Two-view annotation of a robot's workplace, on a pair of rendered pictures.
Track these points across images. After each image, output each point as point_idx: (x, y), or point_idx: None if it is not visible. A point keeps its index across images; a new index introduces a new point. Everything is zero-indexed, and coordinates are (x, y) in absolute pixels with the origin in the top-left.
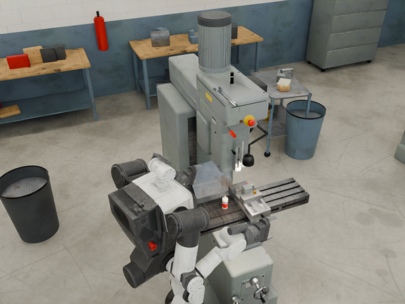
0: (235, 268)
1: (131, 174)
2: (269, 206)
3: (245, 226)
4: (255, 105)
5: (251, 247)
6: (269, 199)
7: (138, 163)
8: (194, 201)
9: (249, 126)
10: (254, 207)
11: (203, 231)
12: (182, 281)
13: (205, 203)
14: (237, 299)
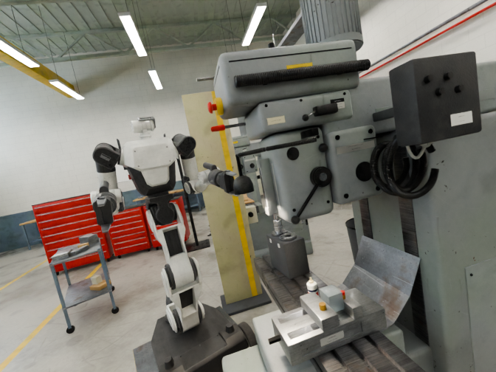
0: (235, 360)
1: (175, 141)
2: (327, 367)
3: (100, 187)
4: (218, 78)
5: None
6: (356, 370)
7: (182, 136)
8: (283, 249)
9: (257, 129)
10: (292, 319)
11: (272, 293)
12: None
13: (320, 283)
14: None
